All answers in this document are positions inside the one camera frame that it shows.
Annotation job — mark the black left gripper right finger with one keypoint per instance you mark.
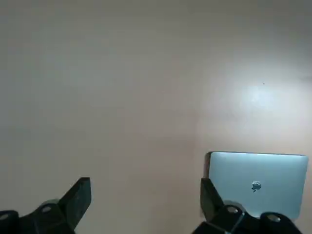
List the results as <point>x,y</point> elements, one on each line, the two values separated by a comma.
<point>231,221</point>

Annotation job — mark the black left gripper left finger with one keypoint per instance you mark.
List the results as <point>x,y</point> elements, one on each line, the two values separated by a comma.
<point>48,217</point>

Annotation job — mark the silver laptop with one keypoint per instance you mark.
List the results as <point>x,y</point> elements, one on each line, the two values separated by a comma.
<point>268,168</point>

